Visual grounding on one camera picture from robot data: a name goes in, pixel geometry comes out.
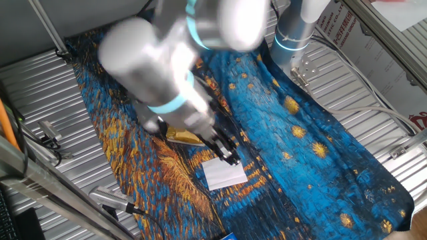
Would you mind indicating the slanted metal pole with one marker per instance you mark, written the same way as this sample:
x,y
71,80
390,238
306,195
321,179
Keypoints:
x,y
46,26

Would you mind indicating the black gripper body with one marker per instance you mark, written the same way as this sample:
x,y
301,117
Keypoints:
x,y
215,141

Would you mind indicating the white panel with red print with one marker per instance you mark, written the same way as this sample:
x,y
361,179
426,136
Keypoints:
x,y
377,56

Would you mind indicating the white paper napkin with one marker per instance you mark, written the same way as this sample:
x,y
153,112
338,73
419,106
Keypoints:
x,y
223,175

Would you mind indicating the aluminium frame beam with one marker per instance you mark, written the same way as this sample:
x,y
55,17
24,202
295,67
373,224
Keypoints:
x,y
50,190
400,50

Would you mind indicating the black keyboard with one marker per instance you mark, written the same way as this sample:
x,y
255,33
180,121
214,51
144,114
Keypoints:
x,y
5,220

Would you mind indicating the dark metal pole clamp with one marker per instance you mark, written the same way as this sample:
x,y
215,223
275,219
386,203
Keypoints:
x,y
63,56

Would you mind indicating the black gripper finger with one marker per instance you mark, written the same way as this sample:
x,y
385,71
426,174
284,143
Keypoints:
x,y
224,155
235,157

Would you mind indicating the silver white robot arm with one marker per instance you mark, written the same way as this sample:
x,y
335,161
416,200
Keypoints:
x,y
146,66

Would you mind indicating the starry night painting tablecloth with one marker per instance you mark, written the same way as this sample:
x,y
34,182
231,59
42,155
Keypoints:
x,y
300,150

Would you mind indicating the white sheet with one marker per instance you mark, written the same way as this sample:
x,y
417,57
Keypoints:
x,y
400,13

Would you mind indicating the small silver camera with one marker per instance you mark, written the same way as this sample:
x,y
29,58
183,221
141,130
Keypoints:
x,y
50,130

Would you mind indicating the silver camera mount bracket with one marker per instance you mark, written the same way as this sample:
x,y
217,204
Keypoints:
x,y
66,155

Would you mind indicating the blue printed packet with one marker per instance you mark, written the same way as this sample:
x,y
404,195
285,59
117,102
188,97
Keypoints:
x,y
228,237

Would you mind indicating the large silver camera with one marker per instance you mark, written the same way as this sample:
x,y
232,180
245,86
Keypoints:
x,y
110,197

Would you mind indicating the aluminium bar with corner bracket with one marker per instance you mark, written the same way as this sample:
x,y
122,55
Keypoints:
x,y
410,143

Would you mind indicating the black box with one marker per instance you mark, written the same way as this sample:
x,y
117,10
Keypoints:
x,y
30,226

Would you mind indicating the black large camera mount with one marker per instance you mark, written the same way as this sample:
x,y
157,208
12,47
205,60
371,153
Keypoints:
x,y
110,212

